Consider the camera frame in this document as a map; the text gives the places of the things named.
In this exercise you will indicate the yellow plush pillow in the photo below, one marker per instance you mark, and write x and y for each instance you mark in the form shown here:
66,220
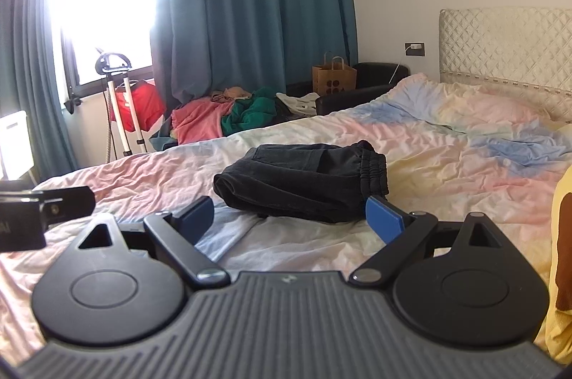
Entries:
561,236

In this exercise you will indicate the white cloth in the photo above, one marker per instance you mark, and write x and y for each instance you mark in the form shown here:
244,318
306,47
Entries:
297,104

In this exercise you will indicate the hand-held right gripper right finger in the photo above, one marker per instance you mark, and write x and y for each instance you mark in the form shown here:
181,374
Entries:
384,220

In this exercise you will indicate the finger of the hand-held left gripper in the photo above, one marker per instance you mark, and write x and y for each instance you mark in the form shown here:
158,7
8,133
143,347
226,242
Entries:
67,202

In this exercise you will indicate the teal curtain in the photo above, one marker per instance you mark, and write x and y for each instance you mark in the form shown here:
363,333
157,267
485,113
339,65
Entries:
250,3
27,70

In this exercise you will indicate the dark wall outlet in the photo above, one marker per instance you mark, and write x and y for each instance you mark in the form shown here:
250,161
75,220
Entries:
414,49

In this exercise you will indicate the pastel tie-dye bed sheet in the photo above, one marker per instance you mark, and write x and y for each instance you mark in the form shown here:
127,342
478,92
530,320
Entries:
447,164

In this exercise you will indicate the black cloth tie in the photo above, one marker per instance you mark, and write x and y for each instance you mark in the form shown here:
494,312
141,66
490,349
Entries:
73,104

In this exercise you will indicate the garment steamer stand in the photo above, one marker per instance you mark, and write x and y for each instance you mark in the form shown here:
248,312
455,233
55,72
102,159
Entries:
117,111

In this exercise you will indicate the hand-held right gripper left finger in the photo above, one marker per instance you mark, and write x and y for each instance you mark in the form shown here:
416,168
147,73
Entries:
196,214

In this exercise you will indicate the pink cloth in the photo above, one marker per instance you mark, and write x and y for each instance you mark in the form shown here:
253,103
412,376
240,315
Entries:
196,122

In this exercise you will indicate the dark framed window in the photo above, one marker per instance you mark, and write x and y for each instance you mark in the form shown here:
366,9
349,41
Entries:
107,3

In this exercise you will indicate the brown paper bag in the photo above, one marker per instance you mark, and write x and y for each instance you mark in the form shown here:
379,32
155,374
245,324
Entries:
334,77

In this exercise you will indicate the black pants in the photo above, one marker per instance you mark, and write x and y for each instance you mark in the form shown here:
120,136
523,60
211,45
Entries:
304,182

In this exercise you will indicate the white backed chair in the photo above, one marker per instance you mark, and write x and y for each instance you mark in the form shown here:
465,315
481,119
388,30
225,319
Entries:
15,142

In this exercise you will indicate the quilted beige headboard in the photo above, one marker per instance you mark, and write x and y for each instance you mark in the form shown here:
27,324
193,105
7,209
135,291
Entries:
500,48

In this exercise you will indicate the black armchair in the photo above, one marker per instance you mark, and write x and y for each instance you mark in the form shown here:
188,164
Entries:
375,79

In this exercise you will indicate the red cloth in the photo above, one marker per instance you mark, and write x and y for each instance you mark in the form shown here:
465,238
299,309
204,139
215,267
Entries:
145,104

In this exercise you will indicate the green cloth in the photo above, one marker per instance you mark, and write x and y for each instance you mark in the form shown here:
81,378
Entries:
254,113

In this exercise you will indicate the beige cloth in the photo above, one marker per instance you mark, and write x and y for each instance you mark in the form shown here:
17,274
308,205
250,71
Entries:
230,94

